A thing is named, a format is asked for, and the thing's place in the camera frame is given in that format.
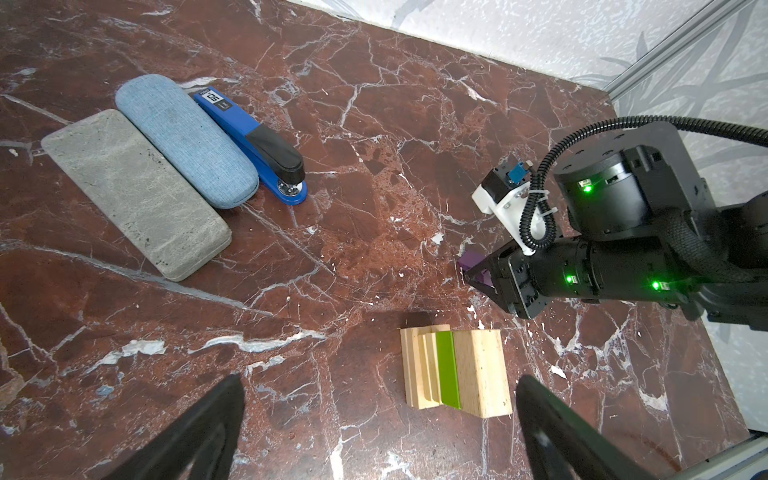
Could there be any grey sponge block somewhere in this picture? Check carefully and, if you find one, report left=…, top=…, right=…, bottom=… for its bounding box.
left=41, top=109, right=232, bottom=282

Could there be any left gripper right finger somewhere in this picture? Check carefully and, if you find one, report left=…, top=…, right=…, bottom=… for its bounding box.
left=515, top=375, right=652, bottom=479

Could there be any green block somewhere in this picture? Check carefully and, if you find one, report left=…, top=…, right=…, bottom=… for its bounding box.
left=436, top=331, right=461, bottom=409

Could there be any blue black tool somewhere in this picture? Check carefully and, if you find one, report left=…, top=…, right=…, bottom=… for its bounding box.
left=193, top=87, right=308, bottom=205

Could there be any right black cable conduit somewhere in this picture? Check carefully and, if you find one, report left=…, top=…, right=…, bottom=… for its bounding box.
left=518, top=115, right=768, bottom=252

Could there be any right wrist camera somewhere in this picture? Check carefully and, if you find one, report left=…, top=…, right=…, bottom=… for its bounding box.
left=472, top=161, right=537, bottom=257

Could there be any wood block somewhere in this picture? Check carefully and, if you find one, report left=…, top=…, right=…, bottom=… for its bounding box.
left=400, top=324, right=451, bottom=410
left=453, top=330, right=513, bottom=419

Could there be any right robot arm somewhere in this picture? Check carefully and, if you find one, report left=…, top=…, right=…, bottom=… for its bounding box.
left=458, top=115, right=767, bottom=331

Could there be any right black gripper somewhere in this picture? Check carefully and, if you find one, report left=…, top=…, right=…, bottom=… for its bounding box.
left=467, top=239, right=594, bottom=320

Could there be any purple block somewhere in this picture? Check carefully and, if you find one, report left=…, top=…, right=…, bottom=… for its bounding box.
left=457, top=250, right=493, bottom=288

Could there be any light blue oval case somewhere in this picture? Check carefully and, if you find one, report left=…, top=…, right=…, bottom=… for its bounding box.
left=115, top=74, right=260, bottom=209

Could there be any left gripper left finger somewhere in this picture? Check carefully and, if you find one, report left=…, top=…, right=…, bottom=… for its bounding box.
left=106, top=374, right=245, bottom=479

